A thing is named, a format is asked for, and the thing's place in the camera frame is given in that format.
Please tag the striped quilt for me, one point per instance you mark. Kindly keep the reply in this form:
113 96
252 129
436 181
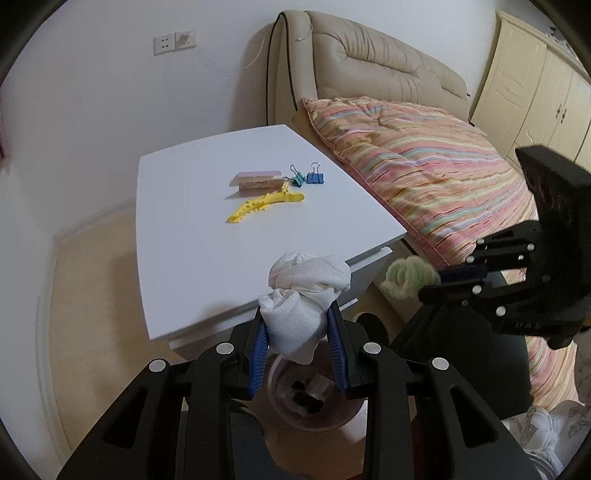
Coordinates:
415 161

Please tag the white bedside table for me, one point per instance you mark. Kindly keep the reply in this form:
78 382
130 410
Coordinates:
194 230

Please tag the blue binder clip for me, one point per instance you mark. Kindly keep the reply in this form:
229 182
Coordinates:
315 178

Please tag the beige padded headboard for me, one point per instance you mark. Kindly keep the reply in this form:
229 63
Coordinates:
369 60

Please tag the white knotted cloth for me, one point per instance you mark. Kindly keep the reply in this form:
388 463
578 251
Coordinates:
300 286

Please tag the yellow hair clip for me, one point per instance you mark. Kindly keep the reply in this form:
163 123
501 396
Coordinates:
263 203

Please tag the white plastic packet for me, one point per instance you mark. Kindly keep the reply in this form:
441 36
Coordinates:
319 385

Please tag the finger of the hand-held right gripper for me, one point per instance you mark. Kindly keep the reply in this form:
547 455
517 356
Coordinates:
461 274
461 291

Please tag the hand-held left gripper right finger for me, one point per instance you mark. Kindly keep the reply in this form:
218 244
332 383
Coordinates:
338 355

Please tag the pink wooden block eraser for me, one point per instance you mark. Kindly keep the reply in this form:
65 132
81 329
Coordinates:
256 175

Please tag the teal binder clip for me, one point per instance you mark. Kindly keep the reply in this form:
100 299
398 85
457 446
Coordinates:
298 180

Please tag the green fuzzy ball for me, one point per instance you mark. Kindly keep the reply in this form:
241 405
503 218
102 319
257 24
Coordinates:
406 277

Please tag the white charger plug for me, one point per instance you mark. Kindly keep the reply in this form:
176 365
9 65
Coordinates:
183 38

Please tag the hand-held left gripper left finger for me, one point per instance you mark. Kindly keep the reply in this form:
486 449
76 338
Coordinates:
258 353

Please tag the purple trash bin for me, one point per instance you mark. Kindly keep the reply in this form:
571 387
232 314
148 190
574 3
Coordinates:
318 417

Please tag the white wall socket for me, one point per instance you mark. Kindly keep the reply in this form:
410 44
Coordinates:
190 45
162 44

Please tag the cream wardrobe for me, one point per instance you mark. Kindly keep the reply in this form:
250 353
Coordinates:
521 83

